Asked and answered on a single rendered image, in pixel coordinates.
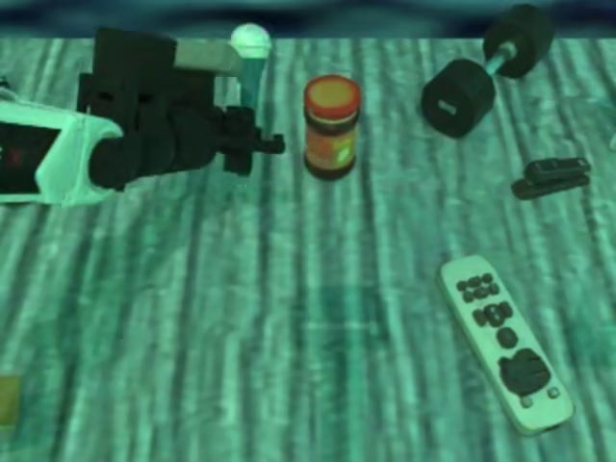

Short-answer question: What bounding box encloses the teal microphone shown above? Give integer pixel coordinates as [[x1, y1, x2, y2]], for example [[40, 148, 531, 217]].
[[229, 22, 273, 132]]

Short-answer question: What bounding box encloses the jar with red lid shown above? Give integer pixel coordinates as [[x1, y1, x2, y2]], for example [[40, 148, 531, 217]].
[[302, 75, 362, 182]]

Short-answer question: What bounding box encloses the black dumbbell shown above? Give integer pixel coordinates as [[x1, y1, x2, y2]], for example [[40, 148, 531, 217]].
[[421, 4, 555, 141]]

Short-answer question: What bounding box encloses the black clip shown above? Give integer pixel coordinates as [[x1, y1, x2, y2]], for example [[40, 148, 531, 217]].
[[510, 157, 593, 201]]

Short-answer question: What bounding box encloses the white remote control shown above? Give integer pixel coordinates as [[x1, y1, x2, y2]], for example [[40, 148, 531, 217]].
[[438, 255, 576, 439]]

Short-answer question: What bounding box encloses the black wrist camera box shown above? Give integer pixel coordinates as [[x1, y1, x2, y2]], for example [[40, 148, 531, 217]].
[[92, 27, 244, 79]]

